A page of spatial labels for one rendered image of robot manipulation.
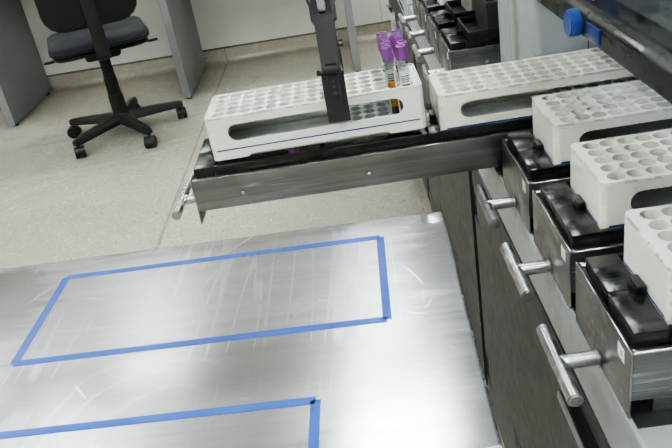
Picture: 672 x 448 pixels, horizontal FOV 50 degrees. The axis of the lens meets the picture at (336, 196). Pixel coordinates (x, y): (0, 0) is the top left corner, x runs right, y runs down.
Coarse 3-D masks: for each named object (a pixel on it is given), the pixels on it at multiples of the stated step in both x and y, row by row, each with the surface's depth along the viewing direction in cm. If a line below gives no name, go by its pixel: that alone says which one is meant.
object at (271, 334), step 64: (128, 256) 80; (192, 256) 77; (256, 256) 75; (320, 256) 73; (384, 256) 71; (448, 256) 70; (0, 320) 72; (64, 320) 70; (128, 320) 68; (192, 320) 67; (256, 320) 65; (320, 320) 64; (384, 320) 62; (448, 320) 61; (0, 384) 63; (64, 384) 61; (128, 384) 60; (192, 384) 59; (256, 384) 58; (320, 384) 56; (384, 384) 55; (448, 384) 54
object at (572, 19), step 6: (564, 12) 77; (570, 12) 76; (576, 12) 76; (564, 18) 78; (570, 18) 76; (576, 18) 75; (564, 24) 78; (570, 24) 76; (576, 24) 76; (582, 24) 76; (570, 30) 76; (576, 30) 76; (570, 36) 77; (576, 36) 77
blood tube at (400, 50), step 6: (396, 48) 94; (402, 48) 93; (396, 54) 94; (402, 54) 94; (396, 60) 95; (402, 60) 94; (402, 66) 95; (402, 72) 95; (408, 72) 95; (402, 78) 95; (408, 78) 96; (402, 84) 96; (408, 84) 96
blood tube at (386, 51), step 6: (384, 48) 94; (390, 48) 94; (384, 54) 94; (390, 54) 94; (384, 60) 95; (390, 60) 95; (384, 66) 96; (390, 66) 95; (390, 72) 95; (390, 78) 96; (390, 84) 96; (396, 84) 96; (390, 102) 98; (396, 102) 97; (396, 108) 98
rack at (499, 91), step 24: (456, 72) 104; (480, 72) 103; (504, 72) 100; (528, 72) 99; (552, 72) 97; (576, 72) 97; (600, 72) 95; (624, 72) 95; (432, 96) 103; (456, 96) 96; (480, 96) 96; (504, 96) 107; (528, 96) 106; (456, 120) 98; (480, 120) 98
